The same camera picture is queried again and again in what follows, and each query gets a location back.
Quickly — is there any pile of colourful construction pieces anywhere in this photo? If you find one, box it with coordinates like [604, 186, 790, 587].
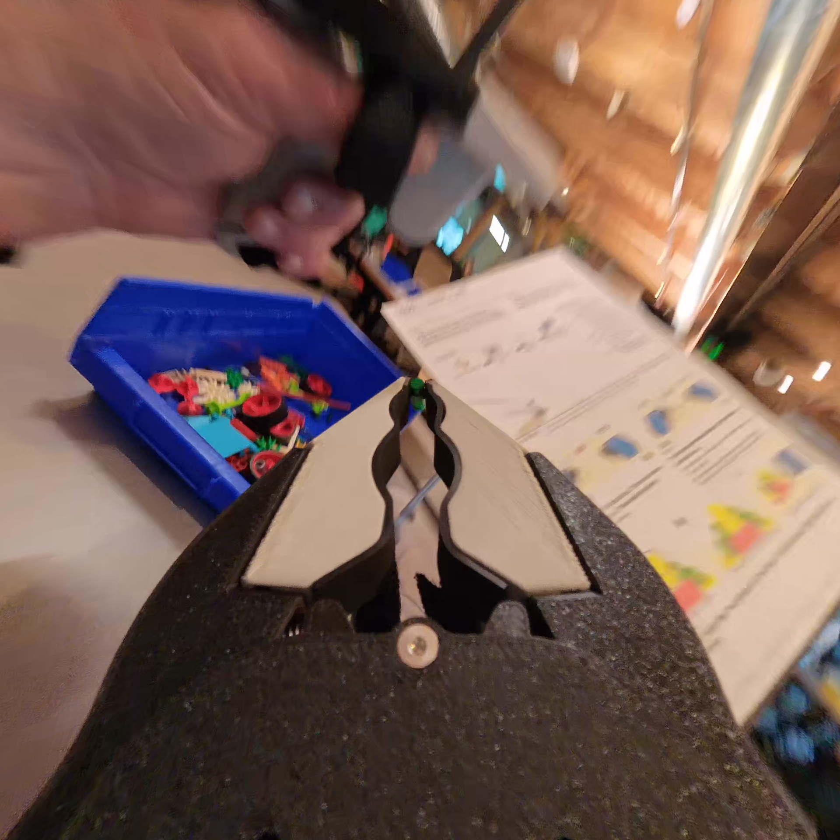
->
[147, 357, 352, 480]

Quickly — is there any person's left hand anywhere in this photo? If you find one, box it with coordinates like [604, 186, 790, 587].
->
[0, 0, 366, 278]

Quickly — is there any blue parts bin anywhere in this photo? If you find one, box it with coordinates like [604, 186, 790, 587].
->
[69, 277, 421, 513]

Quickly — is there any printed instruction sheet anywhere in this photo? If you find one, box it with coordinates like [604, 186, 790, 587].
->
[381, 248, 840, 726]

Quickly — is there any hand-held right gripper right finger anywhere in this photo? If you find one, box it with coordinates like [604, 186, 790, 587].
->
[425, 379, 593, 598]

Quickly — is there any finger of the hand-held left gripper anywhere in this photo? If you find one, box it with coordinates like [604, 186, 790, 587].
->
[389, 134, 494, 248]
[459, 82, 567, 206]

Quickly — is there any light blue panel piece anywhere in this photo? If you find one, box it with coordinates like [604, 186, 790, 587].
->
[187, 416, 260, 458]

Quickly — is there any metal ventilation duct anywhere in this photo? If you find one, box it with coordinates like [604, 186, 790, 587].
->
[669, 0, 840, 336]

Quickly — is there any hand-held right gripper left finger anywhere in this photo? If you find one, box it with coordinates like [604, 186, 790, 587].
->
[241, 376, 412, 593]

